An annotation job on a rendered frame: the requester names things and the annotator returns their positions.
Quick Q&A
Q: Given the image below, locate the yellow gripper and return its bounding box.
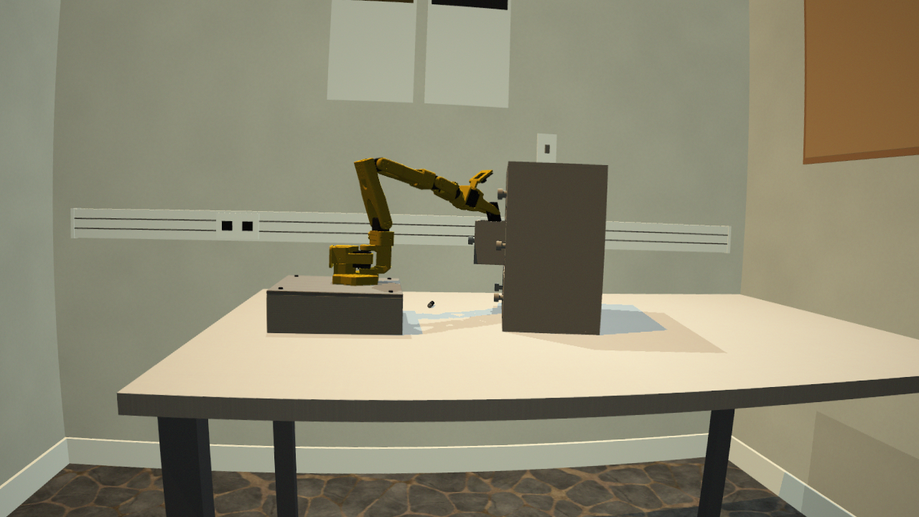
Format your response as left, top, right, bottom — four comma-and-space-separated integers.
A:
449, 170, 500, 215

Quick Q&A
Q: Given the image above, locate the dark brown chest of drawers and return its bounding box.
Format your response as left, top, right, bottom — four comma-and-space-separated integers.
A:
502, 162, 608, 335

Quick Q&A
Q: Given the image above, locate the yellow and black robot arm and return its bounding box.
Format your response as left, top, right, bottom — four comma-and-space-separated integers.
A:
332, 157, 460, 286

